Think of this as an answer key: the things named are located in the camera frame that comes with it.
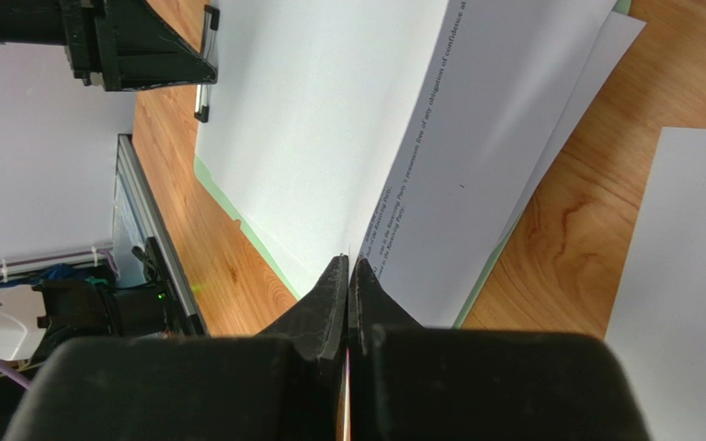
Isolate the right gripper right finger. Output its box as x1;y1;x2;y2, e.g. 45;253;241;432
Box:
348;258;649;440

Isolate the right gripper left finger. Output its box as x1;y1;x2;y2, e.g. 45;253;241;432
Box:
5;255;349;440

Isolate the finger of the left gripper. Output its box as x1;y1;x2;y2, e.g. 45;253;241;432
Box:
108;1;217;91

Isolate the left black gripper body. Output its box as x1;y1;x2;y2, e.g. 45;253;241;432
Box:
59;0;122;92

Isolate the printed text paper sheet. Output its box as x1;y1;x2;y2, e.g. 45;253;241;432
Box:
359;1;617;327

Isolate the white paper sheet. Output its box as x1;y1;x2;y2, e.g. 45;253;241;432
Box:
194;1;448;297
498;1;645;244

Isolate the green clipboard folder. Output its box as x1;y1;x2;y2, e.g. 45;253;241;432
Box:
192;0;632;332

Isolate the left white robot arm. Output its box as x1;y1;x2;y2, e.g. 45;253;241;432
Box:
0;1;220;362

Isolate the left aluminium frame post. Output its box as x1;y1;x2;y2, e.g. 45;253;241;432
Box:
113;134;209;336

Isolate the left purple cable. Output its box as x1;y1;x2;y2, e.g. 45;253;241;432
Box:
0;357;35;391

